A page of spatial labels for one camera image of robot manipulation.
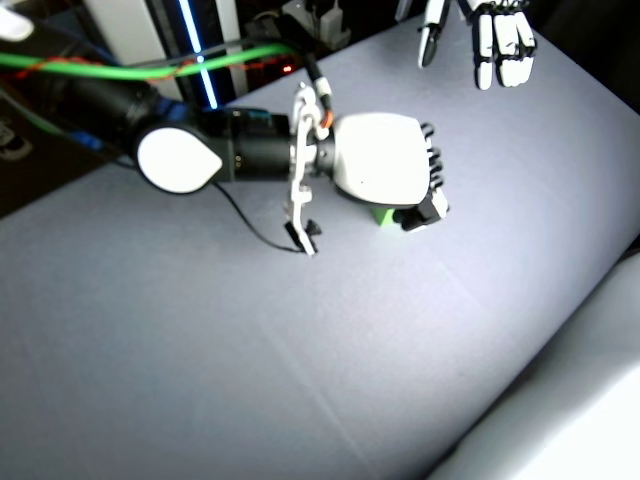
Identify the green cube block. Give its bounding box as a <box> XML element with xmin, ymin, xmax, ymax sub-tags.
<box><xmin>368</xmin><ymin>205</ymin><xmax>401</xmax><ymax>229</ymax></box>

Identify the narrow white tower panel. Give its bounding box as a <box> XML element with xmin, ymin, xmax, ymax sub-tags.
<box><xmin>214</xmin><ymin>0</ymin><xmax>250</xmax><ymax>96</ymax></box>

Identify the wide white tower panel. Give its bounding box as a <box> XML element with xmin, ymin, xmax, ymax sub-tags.
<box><xmin>82</xmin><ymin>0</ymin><xmax>194</xmax><ymax>101</ymax></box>

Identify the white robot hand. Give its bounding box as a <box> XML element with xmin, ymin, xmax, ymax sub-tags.
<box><xmin>332</xmin><ymin>112</ymin><xmax>450</xmax><ymax>234</ymax></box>
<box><xmin>417</xmin><ymin>0</ymin><xmax>540</xmax><ymax>92</ymax></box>

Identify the white power adapter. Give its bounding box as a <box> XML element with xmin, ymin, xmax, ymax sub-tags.
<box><xmin>284</xmin><ymin>0</ymin><xmax>352</xmax><ymax>50</ymax></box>

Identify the green cable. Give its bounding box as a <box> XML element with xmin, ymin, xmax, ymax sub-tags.
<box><xmin>0</xmin><ymin>42</ymin><xmax>297</xmax><ymax>84</ymax></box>

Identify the blue light strip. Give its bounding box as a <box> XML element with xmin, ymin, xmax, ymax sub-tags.
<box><xmin>177</xmin><ymin>0</ymin><xmax>221</xmax><ymax>111</ymax></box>

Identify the red twisted wire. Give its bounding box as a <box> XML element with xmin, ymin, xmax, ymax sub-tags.
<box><xmin>12</xmin><ymin>54</ymin><xmax>281</xmax><ymax>82</ymax></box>

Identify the black device with red light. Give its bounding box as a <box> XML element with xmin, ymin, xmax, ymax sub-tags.
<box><xmin>244</xmin><ymin>54</ymin><xmax>307</xmax><ymax>84</ymax></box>

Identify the large white blurred surface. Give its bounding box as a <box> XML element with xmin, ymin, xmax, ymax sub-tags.
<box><xmin>424</xmin><ymin>252</ymin><xmax>640</xmax><ymax>480</ymax></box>

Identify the thin black cable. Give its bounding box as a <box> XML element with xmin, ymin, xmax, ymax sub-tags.
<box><xmin>209</xmin><ymin>179</ymin><xmax>309</xmax><ymax>255</ymax></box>

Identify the black cable with white sleeve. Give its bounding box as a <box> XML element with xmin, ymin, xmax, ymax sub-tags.
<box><xmin>249</xmin><ymin>12</ymin><xmax>335</xmax><ymax>141</ymax></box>

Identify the grey table cloth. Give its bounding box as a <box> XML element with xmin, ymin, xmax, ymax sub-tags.
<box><xmin>0</xmin><ymin>4</ymin><xmax>640</xmax><ymax>480</ymax></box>

